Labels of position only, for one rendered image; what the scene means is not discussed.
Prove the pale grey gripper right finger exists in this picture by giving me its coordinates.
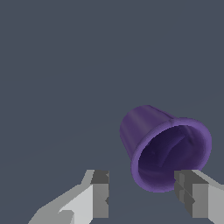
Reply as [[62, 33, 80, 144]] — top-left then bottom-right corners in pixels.
[[173, 169, 224, 224]]

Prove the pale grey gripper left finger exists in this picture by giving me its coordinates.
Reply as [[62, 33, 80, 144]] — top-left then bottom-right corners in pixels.
[[27, 169, 110, 224]]

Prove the purple cup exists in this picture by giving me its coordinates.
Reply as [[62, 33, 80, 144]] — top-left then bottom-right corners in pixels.
[[119, 104, 213, 193]]

